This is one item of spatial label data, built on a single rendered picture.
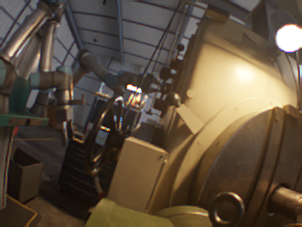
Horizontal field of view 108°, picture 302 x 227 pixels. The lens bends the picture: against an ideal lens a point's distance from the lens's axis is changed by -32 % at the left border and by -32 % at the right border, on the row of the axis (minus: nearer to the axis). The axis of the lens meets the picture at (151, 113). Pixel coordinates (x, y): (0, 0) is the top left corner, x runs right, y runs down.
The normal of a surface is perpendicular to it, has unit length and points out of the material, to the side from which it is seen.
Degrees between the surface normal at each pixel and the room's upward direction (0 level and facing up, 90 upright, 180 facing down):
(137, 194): 90
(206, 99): 90
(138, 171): 90
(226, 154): 90
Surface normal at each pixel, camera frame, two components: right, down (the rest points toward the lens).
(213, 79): 0.04, -0.12
